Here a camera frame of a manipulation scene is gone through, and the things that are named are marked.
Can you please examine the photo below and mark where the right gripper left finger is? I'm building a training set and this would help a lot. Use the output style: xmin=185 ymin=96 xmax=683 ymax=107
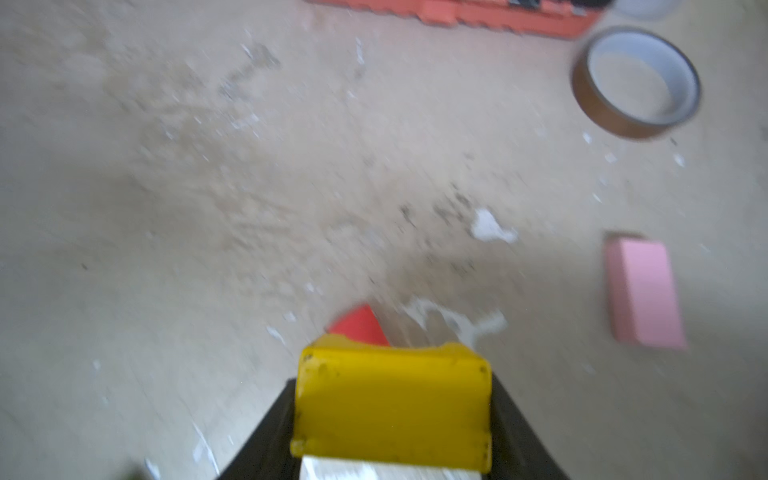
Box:
xmin=219 ymin=379 xmax=300 ymax=480

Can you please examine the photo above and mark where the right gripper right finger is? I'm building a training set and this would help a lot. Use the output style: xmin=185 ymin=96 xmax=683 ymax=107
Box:
xmin=482 ymin=374 xmax=569 ymax=480

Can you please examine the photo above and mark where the yellow block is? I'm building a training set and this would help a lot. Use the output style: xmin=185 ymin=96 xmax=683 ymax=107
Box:
xmin=290 ymin=334 xmax=492 ymax=473

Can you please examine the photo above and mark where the red block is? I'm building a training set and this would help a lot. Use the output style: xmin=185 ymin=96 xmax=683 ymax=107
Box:
xmin=326 ymin=304 xmax=391 ymax=347

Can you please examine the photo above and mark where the pink wood block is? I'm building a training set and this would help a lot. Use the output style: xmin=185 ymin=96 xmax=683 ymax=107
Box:
xmin=603 ymin=236 xmax=687 ymax=349

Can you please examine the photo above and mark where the brown tape roll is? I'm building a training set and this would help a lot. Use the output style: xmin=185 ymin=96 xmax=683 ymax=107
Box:
xmin=571 ymin=27 xmax=703 ymax=140

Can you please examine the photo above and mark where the black tool case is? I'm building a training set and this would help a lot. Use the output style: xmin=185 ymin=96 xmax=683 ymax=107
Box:
xmin=321 ymin=0 xmax=612 ymax=39

